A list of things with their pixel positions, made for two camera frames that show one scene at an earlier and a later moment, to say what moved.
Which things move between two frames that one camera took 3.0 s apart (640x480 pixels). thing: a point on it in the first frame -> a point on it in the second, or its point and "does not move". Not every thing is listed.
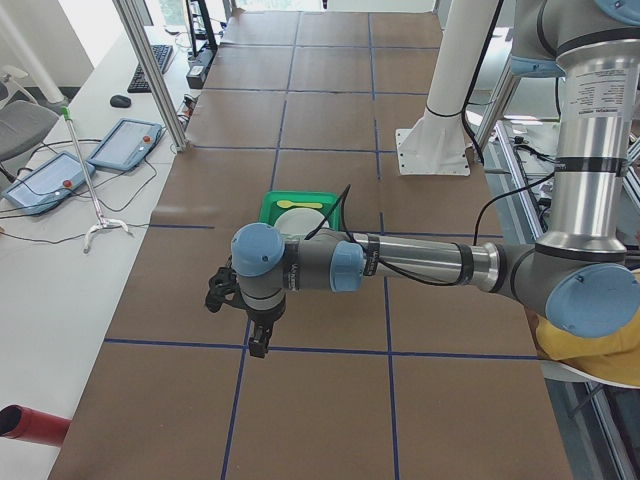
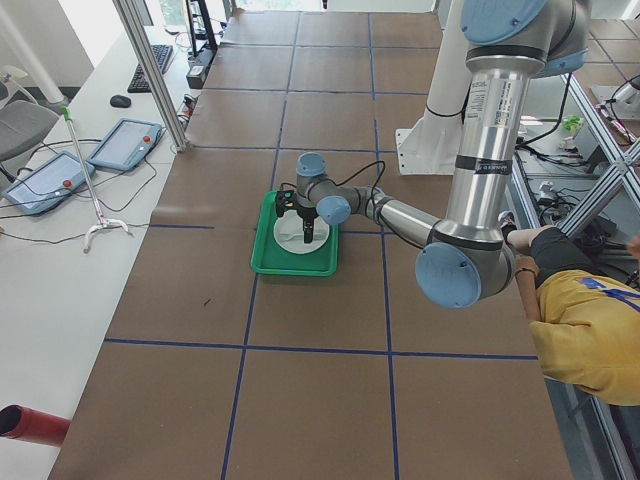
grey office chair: x=23 y=120 does not move
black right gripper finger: x=263 y=330 -> x=305 y=228
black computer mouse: x=120 y=101 does not move
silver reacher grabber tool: x=101 y=224 does not move
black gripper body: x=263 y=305 -> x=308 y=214
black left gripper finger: x=257 y=346 -> x=308 y=231
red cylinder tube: x=19 y=422 does not move
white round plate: x=300 y=221 does not move
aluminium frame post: x=146 y=55 does not move
